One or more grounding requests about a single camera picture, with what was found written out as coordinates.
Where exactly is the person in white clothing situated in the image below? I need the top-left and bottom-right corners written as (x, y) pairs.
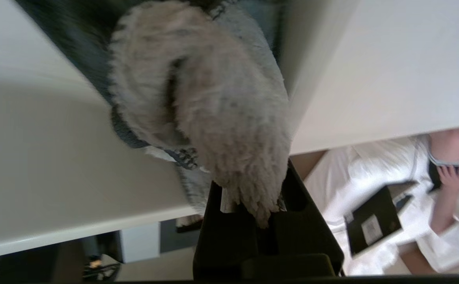
top-left (304, 125), bottom-right (459, 275)

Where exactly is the white box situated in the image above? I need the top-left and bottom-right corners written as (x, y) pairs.
top-left (119, 223), bottom-right (161, 263)

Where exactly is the grey fluffy cleaning cloth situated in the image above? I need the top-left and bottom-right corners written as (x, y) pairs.
top-left (15, 0), bottom-right (293, 229)

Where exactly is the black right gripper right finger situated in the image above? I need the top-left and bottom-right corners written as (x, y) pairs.
top-left (271, 158), bottom-right (345, 277)

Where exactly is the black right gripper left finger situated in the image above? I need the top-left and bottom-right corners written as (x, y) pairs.
top-left (193, 181), bottom-right (259, 280)

